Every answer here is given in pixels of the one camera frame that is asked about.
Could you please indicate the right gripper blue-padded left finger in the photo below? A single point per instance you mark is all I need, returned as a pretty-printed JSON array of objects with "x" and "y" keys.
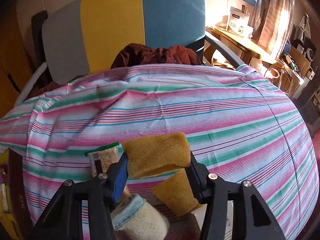
[{"x": 62, "y": 217}]

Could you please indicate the grey yellow blue chair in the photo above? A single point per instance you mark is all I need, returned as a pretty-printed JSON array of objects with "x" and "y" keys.
[{"x": 82, "y": 39}]

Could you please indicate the yellow sponge block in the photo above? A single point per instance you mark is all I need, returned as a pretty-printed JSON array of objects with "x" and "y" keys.
[{"x": 153, "y": 155}]

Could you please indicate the dark red cloth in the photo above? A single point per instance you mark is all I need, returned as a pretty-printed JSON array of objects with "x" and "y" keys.
[{"x": 138, "y": 54}]

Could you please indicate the white appliance box on desk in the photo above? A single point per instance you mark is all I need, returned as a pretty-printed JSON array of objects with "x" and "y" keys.
[{"x": 238, "y": 22}]

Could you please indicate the beige cardboard box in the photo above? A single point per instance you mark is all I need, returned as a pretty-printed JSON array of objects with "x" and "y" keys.
[{"x": 189, "y": 225}]

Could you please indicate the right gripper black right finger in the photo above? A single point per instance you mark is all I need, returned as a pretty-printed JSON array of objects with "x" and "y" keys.
[{"x": 252, "y": 218}]

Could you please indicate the cereal bar green wrapper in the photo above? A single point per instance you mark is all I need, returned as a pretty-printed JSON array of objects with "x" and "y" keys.
[{"x": 101, "y": 158}]

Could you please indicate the pink curtain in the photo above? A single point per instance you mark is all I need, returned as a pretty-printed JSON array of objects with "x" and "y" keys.
[{"x": 272, "y": 21}]

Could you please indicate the wooden desk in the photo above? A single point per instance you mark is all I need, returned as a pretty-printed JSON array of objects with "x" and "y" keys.
[{"x": 244, "y": 48}]

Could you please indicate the striped pink green bedsheet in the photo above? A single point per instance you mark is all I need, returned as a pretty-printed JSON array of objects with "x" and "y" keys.
[{"x": 237, "y": 123}]

